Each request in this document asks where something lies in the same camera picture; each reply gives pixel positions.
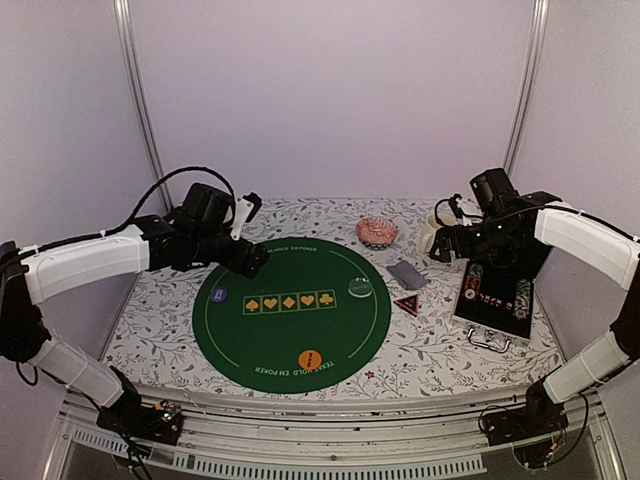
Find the red chip stack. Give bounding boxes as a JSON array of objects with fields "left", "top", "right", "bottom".
[{"left": 462, "top": 262, "right": 484, "bottom": 301}]

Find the green chip stack in case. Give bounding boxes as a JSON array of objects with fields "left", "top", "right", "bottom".
[{"left": 513, "top": 279, "right": 532, "bottom": 320}]

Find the orange round blind button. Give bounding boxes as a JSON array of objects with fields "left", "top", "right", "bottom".
[{"left": 298, "top": 350, "right": 323, "bottom": 371}]

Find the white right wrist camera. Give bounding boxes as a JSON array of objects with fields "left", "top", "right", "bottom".
[{"left": 434, "top": 193, "right": 483, "bottom": 226}]

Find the blue round blind button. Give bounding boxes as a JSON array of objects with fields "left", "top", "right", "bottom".
[{"left": 209, "top": 287, "right": 229, "bottom": 303}]

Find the right aluminium frame post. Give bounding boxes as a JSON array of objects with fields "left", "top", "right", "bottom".
[{"left": 503, "top": 0, "right": 549, "bottom": 177}]

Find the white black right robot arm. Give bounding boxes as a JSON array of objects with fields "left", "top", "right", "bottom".
[{"left": 429, "top": 167, "right": 639, "bottom": 436}]

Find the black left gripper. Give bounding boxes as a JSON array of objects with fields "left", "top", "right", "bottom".
[{"left": 191, "top": 230, "right": 269, "bottom": 278}]

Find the cream ceramic mug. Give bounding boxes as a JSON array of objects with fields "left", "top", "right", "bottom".
[{"left": 418, "top": 214, "right": 458, "bottom": 254}]

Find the red black triangle token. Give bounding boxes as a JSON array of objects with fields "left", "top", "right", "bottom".
[{"left": 394, "top": 294, "right": 419, "bottom": 317}]

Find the aluminium frame post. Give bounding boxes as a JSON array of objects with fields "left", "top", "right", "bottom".
[
  {"left": 503, "top": 0, "right": 549, "bottom": 177},
  {"left": 113, "top": 0, "right": 165, "bottom": 181}
]

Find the red patterned small bowl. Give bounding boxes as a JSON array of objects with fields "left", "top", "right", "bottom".
[{"left": 356, "top": 217, "right": 399, "bottom": 250}]

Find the round green poker mat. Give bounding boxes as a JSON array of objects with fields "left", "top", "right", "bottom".
[{"left": 192, "top": 237, "right": 392, "bottom": 394}]

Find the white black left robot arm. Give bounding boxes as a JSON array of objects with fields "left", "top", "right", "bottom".
[{"left": 1, "top": 183, "right": 268, "bottom": 434}]

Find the left aluminium frame post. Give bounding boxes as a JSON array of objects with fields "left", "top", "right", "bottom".
[{"left": 113, "top": 0, "right": 165, "bottom": 181}]

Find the clear green dealer button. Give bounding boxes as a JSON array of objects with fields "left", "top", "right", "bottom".
[{"left": 347, "top": 277, "right": 373, "bottom": 298}]

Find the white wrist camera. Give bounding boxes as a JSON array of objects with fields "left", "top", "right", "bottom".
[
  {"left": 434, "top": 193, "right": 483, "bottom": 226},
  {"left": 231, "top": 192, "right": 262, "bottom": 241}
]

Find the aluminium poker chip case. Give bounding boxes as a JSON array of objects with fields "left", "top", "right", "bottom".
[{"left": 450, "top": 241, "right": 551, "bottom": 354}]

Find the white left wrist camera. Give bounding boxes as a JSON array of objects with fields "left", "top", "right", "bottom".
[{"left": 231, "top": 192, "right": 262, "bottom": 241}]

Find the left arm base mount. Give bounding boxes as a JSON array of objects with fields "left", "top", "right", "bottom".
[{"left": 96, "top": 397, "right": 184, "bottom": 446}]

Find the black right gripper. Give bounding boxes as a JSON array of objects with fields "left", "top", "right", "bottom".
[{"left": 430, "top": 213, "right": 521, "bottom": 263}]

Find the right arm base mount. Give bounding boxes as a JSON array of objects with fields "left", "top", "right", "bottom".
[{"left": 478, "top": 401, "right": 569, "bottom": 470}]

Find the aluminium front rail frame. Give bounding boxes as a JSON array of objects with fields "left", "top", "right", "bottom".
[{"left": 44, "top": 386, "right": 626, "bottom": 479}]

